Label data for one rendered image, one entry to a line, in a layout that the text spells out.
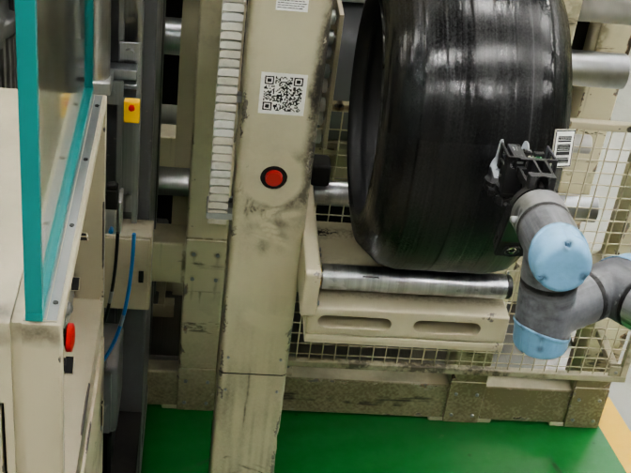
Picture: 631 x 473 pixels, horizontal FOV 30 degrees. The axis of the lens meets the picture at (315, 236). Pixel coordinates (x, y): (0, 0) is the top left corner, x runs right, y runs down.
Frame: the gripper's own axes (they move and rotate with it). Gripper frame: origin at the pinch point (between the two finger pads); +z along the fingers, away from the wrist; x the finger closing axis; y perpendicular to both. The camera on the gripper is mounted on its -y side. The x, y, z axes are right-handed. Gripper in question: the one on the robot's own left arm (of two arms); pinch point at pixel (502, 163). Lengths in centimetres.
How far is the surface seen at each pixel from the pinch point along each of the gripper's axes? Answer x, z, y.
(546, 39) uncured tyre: -5.5, 9.7, 16.8
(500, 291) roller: -8.8, 15.4, -31.0
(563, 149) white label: -9.8, 2.9, 1.9
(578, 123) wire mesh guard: -33, 63, -17
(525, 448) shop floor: -45, 80, -115
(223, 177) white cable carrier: 41.1, 23.1, -16.6
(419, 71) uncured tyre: 13.8, 6.0, 11.3
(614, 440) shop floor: -70, 85, -114
